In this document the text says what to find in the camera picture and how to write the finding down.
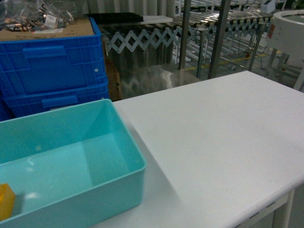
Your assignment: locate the teal plastic box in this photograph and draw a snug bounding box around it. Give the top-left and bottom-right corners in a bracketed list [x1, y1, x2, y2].
[0, 99, 146, 228]

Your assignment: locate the yellow toy block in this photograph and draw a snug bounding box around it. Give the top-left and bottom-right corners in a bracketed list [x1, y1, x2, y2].
[0, 183, 16, 221]

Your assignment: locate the expandable roller conveyor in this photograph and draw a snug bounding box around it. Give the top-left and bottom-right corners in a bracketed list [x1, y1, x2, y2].
[102, 11, 272, 62]

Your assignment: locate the black tray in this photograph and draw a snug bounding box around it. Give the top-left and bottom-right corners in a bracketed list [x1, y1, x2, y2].
[85, 12, 143, 24]

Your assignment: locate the cardboard sheet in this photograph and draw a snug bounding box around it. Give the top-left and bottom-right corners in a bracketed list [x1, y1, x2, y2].
[0, 18, 95, 41]

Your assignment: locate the blue crate right top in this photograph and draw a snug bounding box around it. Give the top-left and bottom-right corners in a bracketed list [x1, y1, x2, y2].
[0, 18, 108, 97]

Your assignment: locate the blue crate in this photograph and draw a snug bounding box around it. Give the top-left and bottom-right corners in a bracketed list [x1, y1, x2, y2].
[0, 18, 108, 97]
[3, 83, 109, 117]

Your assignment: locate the blue crate right bottom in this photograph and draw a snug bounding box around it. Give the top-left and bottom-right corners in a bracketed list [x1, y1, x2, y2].
[3, 83, 109, 117]

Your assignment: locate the white round conveyor table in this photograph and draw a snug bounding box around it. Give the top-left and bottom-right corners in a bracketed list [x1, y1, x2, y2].
[265, 9, 304, 92]

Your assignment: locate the clear plastic bag of parts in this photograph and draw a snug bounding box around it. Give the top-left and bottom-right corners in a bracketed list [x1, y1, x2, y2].
[0, 0, 84, 32]

